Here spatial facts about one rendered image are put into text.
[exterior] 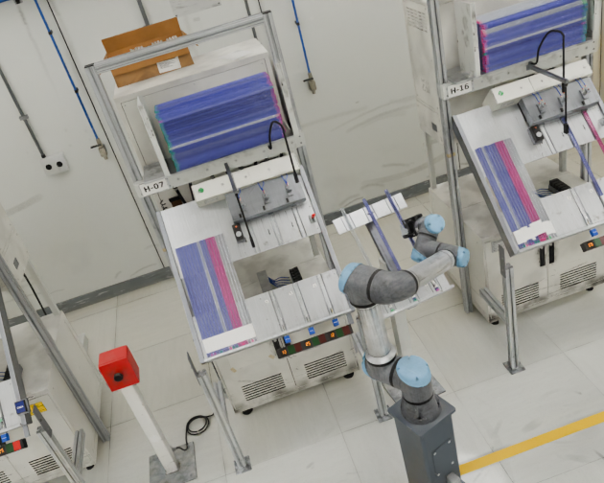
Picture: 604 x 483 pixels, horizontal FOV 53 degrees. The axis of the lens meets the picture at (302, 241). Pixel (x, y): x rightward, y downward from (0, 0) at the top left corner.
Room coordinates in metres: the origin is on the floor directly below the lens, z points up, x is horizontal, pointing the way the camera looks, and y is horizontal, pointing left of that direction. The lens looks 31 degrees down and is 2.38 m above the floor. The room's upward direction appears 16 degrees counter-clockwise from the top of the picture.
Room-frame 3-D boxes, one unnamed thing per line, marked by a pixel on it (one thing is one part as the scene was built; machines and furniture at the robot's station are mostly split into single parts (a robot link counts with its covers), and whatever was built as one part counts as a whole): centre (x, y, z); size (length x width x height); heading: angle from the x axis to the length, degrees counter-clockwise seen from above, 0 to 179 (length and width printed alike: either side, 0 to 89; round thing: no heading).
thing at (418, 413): (1.58, -0.26, 0.60); 0.15 x 0.15 x 0.10
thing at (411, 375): (1.59, -0.26, 0.72); 0.13 x 0.12 x 0.14; 41
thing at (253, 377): (2.66, 0.27, 0.31); 0.70 x 0.65 x 0.62; 95
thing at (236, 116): (2.54, 0.19, 1.52); 0.51 x 0.13 x 0.27; 95
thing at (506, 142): (2.62, -1.21, 0.65); 1.01 x 0.73 x 1.29; 5
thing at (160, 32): (2.83, 0.33, 1.82); 0.68 x 0.30 x 0.20; 95
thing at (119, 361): (2.13, 0.94, 0.39); 0.24 x 0.24 x 0.78; 5
